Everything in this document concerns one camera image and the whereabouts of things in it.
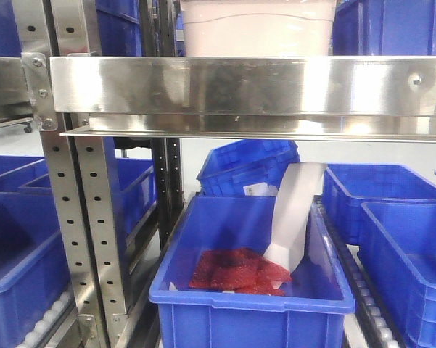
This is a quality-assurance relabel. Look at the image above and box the white roller track right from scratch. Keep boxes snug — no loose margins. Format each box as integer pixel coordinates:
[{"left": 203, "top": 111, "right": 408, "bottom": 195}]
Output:
[{"left": 314, "top": 196, "right": 405, "bottom": 347}]

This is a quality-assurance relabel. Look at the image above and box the white roller track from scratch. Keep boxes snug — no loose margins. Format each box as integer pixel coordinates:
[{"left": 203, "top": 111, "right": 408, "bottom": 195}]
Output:
[
  {"left": 17, "top": 290, "right": 74, "bottom": 348},
  {"left": 314, "top": 196, "right": 405, "bottom": 347}
]

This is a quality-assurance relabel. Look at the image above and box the blue upper right bin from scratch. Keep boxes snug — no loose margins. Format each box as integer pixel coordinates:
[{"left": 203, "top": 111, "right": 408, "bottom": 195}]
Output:
[{"left": 332, "top": 1, "right": 436, "bottom": 56}]

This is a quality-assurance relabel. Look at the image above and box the white roller track left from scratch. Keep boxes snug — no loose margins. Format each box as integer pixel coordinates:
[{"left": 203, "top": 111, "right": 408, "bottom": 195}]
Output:
[{"left": 17, "top": 290, "right": 74, "bottom": 348}]

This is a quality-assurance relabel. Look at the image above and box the blue left rear bin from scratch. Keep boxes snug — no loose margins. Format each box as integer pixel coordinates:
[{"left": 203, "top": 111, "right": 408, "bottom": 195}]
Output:
[{"left": 0, "top": 155, "right": 157, "bottom": 234}]

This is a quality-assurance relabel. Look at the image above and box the blue right front bin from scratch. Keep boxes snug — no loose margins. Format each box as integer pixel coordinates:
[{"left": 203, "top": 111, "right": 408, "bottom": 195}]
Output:
[{"left": 358, "top": 202, "right": 436, "bottom": 347}]

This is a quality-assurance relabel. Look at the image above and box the white lidded storage bin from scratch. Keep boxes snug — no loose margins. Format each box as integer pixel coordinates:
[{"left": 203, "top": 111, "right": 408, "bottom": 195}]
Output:
[{"left": 180, "top": 1, "right": 337, "bottom": 57}]

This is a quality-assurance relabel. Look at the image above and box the blue tilted rear bin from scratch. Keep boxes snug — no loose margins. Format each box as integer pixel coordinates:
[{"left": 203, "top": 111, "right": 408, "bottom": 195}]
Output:
[{"left": 197, "top": 139, "right": 300, "bottom": 196}]

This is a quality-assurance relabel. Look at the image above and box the blue upper left bin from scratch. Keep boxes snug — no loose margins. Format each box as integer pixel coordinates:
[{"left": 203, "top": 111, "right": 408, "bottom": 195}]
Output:
[{"left": 96, "top": 0, "right": 141, "bottom": 57}]

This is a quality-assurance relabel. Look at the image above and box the steel shelf front rail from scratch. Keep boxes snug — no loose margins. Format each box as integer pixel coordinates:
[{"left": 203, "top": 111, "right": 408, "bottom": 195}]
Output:
[{"left": 50, "top": 56, "right": 436, "bottom": 143}]

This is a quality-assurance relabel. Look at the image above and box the blue left front bin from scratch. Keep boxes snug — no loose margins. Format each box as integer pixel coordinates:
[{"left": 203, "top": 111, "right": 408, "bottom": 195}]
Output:
[{"left": 0, "top": 193, "right": 70, "bottom": 347}]

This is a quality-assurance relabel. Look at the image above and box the steel perforated shelf upright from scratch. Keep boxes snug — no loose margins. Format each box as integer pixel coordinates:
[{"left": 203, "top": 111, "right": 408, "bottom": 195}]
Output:
[{"left": 12, "top": 1, "right": 136, "bottom": 347}]

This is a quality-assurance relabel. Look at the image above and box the white curved paper strip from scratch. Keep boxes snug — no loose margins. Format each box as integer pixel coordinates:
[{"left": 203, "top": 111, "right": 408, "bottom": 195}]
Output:
[{"left": 264, "top": 162, "right": 326, "bottom": 273}]

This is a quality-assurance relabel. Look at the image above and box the blue front centre bin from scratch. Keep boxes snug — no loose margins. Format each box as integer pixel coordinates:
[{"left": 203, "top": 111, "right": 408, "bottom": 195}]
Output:
[{"left": 149, "top": 196, "right": 355, "bottom": 347}]

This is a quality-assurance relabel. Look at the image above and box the black rear shelf upright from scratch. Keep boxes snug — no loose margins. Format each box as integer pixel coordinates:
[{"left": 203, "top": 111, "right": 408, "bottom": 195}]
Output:
[{"left": 139, "top": 0, "right": 184, "bottom": 249}]

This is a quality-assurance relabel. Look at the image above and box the blue right rear bin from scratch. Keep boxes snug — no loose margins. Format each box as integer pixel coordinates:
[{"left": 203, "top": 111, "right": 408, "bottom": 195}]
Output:
[{"left": 321, "top": 163, "right": 436, "bottom": 245}]

